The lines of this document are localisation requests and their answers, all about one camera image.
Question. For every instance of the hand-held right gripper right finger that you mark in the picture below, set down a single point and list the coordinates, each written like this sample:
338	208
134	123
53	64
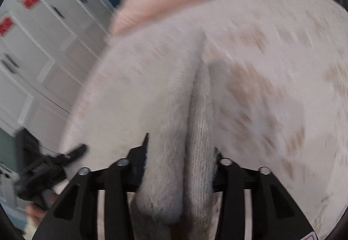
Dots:
228	174

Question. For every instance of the person's left hand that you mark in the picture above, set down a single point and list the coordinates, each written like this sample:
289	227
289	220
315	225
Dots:
38	212

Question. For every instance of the white wardrobe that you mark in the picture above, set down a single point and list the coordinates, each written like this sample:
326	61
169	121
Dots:
40	52

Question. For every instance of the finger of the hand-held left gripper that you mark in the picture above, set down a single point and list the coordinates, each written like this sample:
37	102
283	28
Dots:
76	151

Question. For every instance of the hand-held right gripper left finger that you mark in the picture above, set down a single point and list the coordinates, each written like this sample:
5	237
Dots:
136	164

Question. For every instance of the beige sweater with black hearts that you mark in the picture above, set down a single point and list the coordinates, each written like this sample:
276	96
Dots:
168	147

